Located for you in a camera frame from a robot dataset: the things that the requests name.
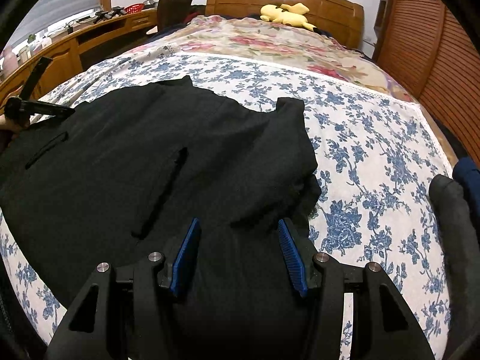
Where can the black double-breasted coat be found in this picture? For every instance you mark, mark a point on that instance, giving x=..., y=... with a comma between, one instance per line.
x=112, y=180

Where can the folded navy cloth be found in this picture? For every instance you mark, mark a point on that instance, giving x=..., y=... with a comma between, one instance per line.
x=468, y=176

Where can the wooden desk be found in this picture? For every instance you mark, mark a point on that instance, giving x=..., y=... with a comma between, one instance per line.
x=63, y=52

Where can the black tools on desk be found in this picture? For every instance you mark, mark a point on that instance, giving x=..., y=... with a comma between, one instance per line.
x=108, y=13

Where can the grey window blind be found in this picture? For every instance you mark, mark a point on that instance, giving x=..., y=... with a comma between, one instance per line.
x=56, y=3

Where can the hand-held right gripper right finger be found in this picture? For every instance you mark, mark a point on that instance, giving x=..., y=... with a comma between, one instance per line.
x=294, y=258

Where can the wooden slatted wardrobe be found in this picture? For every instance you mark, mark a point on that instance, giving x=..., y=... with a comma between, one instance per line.
x=431, y=37

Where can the pink floral quilt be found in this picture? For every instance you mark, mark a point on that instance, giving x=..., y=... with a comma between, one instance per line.
x=262, y=41

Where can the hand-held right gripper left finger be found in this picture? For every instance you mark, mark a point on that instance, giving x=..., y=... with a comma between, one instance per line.
x=185, y=258

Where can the wooden bed headboard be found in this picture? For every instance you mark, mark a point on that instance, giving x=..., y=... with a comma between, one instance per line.
x=240, y=2

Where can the red basket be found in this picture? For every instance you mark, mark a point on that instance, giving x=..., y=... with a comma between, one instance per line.
x=133, y=8

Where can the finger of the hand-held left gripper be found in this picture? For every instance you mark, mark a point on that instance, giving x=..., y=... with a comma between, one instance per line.
x=37, y=75
x=52, y=108

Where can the blue floral bed sheet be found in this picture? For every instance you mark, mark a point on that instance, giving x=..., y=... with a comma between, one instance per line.
x=375, y=157

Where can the person's left hand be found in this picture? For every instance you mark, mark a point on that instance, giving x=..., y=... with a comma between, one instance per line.
x=8, y=124

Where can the dark office chair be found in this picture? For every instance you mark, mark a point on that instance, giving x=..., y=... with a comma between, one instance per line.
x=170, y=9

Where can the yellow plush toy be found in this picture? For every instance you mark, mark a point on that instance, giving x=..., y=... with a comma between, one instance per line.
x=285, y=14

